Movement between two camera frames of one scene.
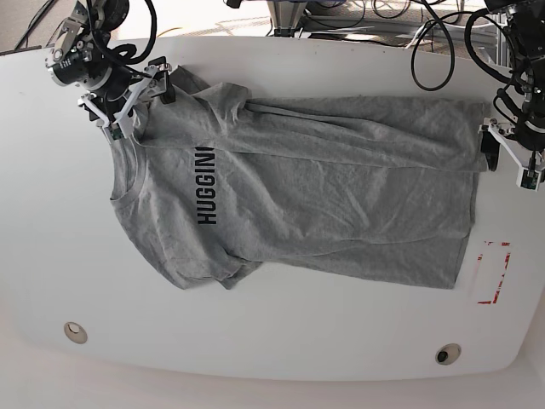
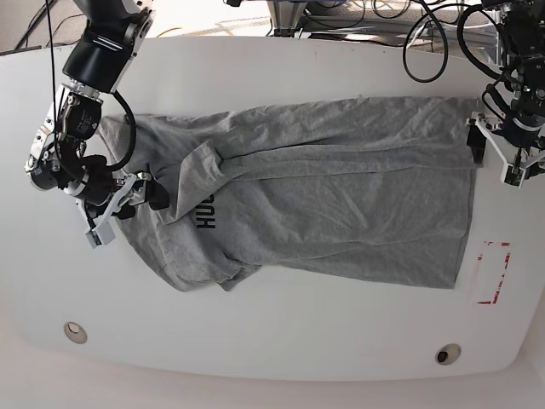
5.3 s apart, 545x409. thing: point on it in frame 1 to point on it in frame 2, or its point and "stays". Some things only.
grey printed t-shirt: [358, 189] stays
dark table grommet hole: [448, 354] stays
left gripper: [152, 81] to [129, 190]
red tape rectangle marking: [503, 274] stays
